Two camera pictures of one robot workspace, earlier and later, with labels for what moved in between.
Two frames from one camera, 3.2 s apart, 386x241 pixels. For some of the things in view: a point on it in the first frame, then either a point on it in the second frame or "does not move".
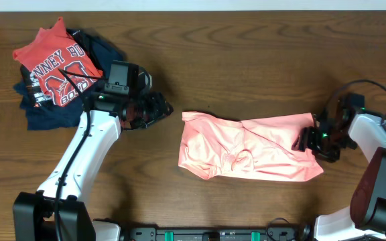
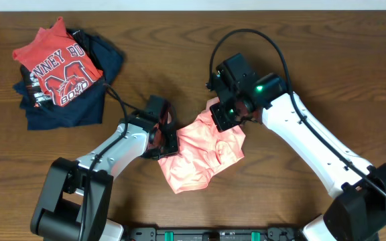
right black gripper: (306, 139) → (224, 124)
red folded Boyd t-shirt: (53, 48) does not move
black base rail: (216, 233) does not move
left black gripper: (156, 101) → (173, 136)
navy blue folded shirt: (53, 116) does not move
